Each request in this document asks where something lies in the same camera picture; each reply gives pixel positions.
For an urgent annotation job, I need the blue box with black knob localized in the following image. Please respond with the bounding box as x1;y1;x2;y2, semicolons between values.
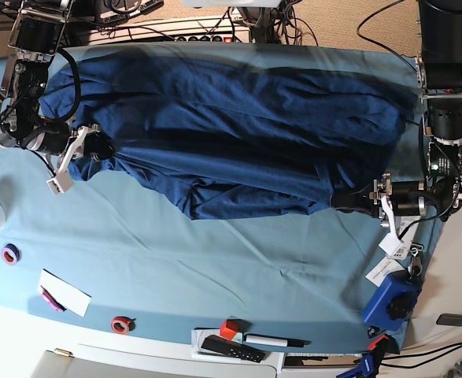
362;272;422;332

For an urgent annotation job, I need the purple tape roll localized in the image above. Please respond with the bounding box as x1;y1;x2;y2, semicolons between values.
2;243;20;265

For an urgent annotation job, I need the light blue table cloth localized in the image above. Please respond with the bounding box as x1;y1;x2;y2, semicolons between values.
0;42;462;354

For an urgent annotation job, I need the white paper tag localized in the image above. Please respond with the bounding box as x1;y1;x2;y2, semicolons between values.
365;257;404;287

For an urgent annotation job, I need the black phone device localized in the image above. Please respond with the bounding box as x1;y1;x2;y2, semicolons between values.
436;313;462;327

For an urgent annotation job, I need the blue orange bottom clamp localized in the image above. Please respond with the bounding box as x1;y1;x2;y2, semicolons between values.
336;334;397;378

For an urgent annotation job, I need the black remote control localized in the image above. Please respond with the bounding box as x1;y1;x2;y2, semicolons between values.
201;335;266;363

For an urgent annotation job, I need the white power strip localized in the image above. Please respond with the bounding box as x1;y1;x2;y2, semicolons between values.
76;15;251;46

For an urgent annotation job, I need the white black marker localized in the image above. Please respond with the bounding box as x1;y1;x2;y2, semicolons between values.
243;334;310;348

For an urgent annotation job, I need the red tape roll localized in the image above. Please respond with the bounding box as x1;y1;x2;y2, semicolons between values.
110;316;135;335

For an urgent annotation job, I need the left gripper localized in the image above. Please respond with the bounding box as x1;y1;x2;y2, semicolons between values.
330;181;427;217

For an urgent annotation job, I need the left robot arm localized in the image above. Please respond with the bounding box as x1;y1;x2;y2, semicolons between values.
331;1;462;221

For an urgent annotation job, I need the clear blister pack with label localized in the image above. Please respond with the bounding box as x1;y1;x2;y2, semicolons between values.
387;217;418;261

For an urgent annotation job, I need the blue t-shirt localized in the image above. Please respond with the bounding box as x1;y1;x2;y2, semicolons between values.
39;50;419;221

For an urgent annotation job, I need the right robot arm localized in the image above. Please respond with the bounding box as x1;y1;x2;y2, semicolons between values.
0;1;113;161

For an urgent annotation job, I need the white notepad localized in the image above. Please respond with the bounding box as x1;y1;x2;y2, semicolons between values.
38;269;91;317

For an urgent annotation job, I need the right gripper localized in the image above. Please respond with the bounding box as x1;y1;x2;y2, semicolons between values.
25;128;114;161

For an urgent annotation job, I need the red cube block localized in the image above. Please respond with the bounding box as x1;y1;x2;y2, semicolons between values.
219;320;239;341

